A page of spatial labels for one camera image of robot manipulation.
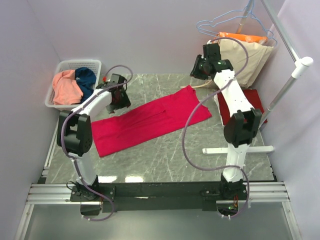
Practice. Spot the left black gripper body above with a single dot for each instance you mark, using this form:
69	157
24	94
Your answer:
123	102

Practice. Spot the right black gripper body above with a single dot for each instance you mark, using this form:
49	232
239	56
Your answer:
198	70

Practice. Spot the pink red t shirt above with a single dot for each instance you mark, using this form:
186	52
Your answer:
148	121

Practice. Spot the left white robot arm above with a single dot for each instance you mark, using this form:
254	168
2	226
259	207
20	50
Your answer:
75	136

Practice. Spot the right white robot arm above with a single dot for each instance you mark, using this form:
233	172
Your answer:
244	120

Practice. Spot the beige hanging garment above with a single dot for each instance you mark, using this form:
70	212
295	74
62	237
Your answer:
247	59

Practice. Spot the dark blue t shirt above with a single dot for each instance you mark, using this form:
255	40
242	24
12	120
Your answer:
85	79

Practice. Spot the white plastic laundry basket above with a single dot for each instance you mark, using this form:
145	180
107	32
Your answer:
94	65

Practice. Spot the orange hanging garment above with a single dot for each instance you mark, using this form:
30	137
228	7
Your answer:
243	37

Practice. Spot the salmon pink t shirt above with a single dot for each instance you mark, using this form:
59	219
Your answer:
66	90

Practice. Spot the metal clothes rack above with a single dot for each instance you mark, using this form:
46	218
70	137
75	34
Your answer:
301	65

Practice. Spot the black base beam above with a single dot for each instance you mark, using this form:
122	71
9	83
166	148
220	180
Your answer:
152	196

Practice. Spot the blue wire hanger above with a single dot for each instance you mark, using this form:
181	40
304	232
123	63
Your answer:
249	20

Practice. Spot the aluminium rail frame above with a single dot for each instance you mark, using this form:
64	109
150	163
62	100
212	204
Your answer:
55	194

